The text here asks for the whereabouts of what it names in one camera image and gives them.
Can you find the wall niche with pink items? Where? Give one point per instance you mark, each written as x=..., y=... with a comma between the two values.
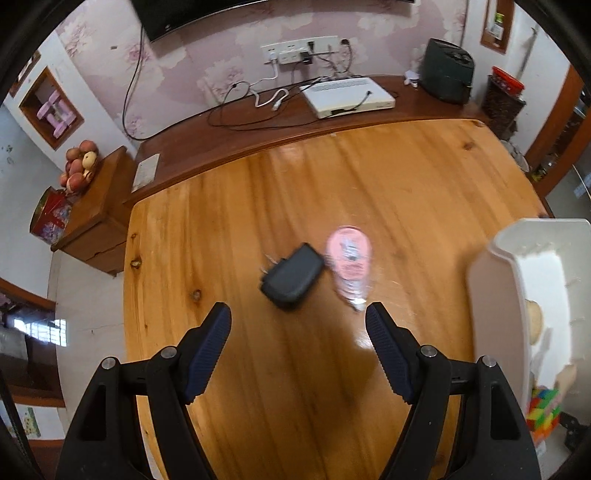
x=55, y=115

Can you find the white plastic storage box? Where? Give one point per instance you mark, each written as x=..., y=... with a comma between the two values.
x=494, y=300

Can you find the clear bottle with pink label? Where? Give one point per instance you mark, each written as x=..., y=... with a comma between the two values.
x=348, y=254

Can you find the beige round object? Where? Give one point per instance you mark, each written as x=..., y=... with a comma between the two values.
x=534, y=321

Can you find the white set-top box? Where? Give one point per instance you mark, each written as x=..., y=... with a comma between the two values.
x=351, y=94

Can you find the wooden cabinet with glass door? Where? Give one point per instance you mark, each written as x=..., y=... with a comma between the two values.
x=554, y=134

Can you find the white paper sheet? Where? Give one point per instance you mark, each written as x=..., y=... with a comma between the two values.
x=145, y=173

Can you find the white power strip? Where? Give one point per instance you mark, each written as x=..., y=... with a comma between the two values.
x=286, y=50

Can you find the wooden television console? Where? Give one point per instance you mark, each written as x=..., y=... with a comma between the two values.
x=194, y=138

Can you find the red patterned tin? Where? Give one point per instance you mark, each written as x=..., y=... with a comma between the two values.
x=48, y=217

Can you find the black television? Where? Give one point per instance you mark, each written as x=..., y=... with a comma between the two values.
x=207, y=11

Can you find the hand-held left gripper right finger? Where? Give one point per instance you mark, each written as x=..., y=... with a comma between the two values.
x=388, y=350

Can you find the black power adapter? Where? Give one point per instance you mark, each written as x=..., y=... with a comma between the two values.
x=293, y=277

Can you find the wooden side cabinet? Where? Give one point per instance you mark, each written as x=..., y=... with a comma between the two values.
x=101, y=207

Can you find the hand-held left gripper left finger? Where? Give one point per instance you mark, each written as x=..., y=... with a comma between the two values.
x=210, y=350

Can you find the multicoloured puzzle cube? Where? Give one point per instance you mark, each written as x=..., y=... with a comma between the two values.
x=545, y=415

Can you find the pile of fruit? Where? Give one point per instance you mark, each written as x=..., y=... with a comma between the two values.
x=76, y=170

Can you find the wooden framed wall niche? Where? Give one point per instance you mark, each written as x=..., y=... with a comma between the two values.
x=497, y=25

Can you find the dark woven basket red lid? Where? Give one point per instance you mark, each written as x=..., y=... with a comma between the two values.
x=501, y=106

